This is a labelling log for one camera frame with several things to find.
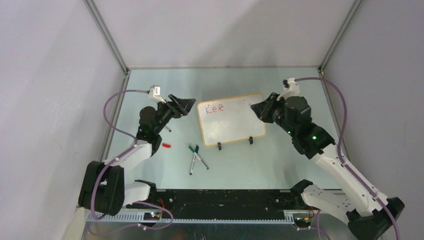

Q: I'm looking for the whiteboard with orange frame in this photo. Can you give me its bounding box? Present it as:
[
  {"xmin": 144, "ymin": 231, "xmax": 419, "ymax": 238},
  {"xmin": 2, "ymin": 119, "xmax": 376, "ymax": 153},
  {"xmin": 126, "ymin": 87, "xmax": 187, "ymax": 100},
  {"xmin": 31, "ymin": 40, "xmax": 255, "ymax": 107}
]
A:
[{"xmin": 197, "ymin": 93, "xmax": 267, "ymax": 147}]

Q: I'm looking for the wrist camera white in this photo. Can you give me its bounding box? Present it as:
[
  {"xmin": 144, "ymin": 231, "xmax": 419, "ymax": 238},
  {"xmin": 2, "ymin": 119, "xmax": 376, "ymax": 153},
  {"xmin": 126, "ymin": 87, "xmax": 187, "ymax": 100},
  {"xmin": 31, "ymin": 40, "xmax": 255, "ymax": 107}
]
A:
[
  {"xmin": 281, "ymin": 78, "xmax": 300, "ymax": 99},
  {"xmin": 148, "ymin": 85, "xmax": 167, "ymax": 104}
]

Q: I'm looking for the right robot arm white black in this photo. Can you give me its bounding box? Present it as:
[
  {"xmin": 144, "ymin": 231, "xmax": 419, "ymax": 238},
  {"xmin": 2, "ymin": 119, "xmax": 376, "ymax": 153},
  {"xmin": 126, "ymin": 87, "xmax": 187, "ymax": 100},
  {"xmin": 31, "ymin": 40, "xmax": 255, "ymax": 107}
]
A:
[{"xmin": 250, "ymin": 92, "xmax": 405, "ymax": 240}]

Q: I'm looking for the left aluminium corner post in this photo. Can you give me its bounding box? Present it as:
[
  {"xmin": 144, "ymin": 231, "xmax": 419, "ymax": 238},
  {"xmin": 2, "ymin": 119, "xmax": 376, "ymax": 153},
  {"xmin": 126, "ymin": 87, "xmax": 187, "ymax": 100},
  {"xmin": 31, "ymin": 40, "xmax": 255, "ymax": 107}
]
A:
[{"xmin": 83, "ymin": 0, "xmax": 129, "ymax": 75}]

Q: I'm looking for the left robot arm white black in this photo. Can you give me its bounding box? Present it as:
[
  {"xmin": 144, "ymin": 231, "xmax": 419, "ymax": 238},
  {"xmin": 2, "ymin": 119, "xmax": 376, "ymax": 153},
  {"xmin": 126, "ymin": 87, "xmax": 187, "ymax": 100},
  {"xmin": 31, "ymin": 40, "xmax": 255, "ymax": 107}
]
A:
[{"xmin": 77, "ymin": 94, "xmax": 196, "ymax": 216}]

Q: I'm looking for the right aluminium corner post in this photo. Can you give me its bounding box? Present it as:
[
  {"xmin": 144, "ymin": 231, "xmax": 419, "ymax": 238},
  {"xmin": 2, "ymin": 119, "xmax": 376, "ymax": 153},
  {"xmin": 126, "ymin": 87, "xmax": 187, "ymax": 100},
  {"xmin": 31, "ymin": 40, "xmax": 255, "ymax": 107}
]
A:
[{"xmin": 318, "ymin": 0, "xmax": 364, "ymax": 76}]

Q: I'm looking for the green marker pen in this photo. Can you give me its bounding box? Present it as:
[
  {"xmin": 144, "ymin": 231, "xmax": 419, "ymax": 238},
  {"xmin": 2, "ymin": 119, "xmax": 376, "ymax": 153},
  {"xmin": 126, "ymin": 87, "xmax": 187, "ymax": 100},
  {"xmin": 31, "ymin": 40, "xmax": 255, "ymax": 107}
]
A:
[{"xmin": 196, "ymin": 152, "xmax": 210, "ymax": 170}]

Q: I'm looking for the grey cable duct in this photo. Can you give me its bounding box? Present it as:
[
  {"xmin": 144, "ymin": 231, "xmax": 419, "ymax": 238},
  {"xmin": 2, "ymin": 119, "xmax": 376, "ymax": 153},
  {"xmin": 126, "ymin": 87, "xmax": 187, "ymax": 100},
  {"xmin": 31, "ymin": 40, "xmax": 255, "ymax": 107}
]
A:
[{"xmin": 99, "ymin": 211, "xmax": 295, "ymax": 225}]

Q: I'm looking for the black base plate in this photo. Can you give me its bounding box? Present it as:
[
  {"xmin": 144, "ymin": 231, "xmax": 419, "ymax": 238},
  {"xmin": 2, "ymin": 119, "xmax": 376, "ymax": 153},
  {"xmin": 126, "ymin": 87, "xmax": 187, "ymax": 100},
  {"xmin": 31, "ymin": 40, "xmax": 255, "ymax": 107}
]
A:
[{"xmin": 146, "ymin": 189, "xmax": 315, "ymax": 220}]

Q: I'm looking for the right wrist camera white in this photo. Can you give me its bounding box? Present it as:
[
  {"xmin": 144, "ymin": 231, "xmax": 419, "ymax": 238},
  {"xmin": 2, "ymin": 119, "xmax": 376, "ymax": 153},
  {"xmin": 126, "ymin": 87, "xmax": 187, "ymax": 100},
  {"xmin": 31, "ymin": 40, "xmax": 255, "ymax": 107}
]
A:
[{"xmin": 281, "ymin": 78, "xmax": 300, "ymax": 99}]

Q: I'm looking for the aluminium corner post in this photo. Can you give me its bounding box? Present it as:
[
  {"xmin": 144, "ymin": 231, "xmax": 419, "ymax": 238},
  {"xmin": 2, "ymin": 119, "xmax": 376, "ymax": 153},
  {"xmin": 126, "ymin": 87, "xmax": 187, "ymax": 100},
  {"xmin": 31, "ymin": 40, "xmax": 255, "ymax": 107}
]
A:
[
  {"xmin": 83, "ymin": 0, "xmax": 129, "ymax": 75},
  {"xmin": 318, "ymin": 0, "xmax": 364, "ymax": 76}
]

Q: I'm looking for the blue marker pen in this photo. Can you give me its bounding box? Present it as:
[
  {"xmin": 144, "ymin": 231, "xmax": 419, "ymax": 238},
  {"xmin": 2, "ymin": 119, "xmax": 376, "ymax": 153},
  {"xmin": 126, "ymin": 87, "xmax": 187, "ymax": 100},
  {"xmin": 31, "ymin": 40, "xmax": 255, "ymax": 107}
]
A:
[{"xmin": 188, "ymin": 145, "xmax": 199, "ymax": 175}]

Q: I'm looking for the aluminium frame rail front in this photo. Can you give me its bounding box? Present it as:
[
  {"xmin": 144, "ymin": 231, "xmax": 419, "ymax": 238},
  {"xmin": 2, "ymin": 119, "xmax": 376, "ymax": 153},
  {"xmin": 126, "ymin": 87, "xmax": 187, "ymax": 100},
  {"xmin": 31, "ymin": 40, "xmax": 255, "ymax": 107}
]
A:
[{"xmin": 76, "ymin": 188, "xmax": 378, "ymax": 215}]

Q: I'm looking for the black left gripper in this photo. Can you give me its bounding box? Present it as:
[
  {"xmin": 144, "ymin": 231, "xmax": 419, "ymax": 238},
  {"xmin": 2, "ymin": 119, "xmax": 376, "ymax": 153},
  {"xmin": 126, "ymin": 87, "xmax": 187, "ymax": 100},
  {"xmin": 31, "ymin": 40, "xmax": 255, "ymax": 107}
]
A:
[{"xmin": 153, "ymin": 94, "xmax": 195, "ymax": 134}]

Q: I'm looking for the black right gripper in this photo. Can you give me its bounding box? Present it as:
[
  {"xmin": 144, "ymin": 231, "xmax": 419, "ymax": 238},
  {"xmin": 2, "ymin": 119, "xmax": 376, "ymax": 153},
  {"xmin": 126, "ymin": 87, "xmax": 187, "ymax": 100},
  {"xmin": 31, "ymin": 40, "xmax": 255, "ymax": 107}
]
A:
[{"xmin": 251, "ymin": 92, "xmax": 297, "ymax": 137}]

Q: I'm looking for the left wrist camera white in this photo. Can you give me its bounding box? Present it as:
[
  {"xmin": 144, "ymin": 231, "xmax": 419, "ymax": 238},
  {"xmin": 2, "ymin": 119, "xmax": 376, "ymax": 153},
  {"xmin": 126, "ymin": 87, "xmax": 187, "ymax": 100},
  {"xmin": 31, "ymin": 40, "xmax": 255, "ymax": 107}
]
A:
[{"xmin": 148, "ymin": 85, "xmax": 167, "ymax": 104}]

